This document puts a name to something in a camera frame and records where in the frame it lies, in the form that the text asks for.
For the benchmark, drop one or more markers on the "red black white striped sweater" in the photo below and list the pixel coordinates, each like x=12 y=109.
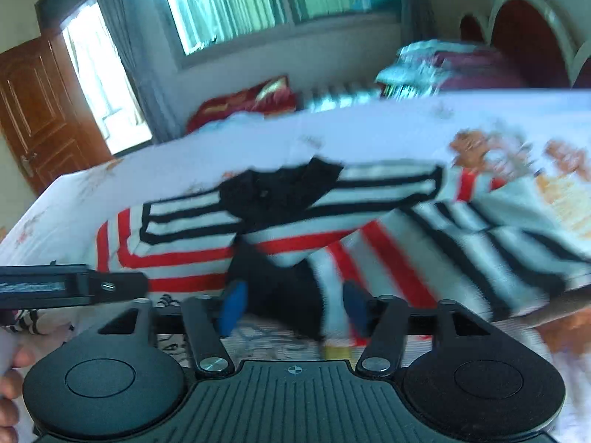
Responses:
x=296 y=236

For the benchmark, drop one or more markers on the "black white striped cushion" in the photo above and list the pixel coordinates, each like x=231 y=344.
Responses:
x=335 y=96

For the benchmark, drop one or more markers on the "red heart-shaped headboard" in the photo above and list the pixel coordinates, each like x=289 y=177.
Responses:
x=535 y=38

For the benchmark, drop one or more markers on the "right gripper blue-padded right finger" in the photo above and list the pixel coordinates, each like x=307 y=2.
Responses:
x=383 y=322

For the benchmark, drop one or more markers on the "brown wooden door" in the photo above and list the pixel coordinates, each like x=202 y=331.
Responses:
x=45 y=118

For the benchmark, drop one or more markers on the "grey curtain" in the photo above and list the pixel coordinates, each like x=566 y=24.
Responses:
x=122 y=19

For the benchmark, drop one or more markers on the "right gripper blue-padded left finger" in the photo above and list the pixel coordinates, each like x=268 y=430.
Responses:
x=209 y=320

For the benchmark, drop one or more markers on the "person's left hand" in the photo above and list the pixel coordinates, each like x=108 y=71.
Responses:
x=11 y=390

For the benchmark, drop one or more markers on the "red gold embroidered pillow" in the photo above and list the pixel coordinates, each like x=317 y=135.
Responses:
x=270 y=98

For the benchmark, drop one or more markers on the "white floral bed sheet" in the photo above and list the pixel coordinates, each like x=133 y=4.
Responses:
x=120 y=372

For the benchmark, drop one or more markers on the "window with green blinds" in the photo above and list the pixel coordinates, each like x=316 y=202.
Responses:
x=272 y=0

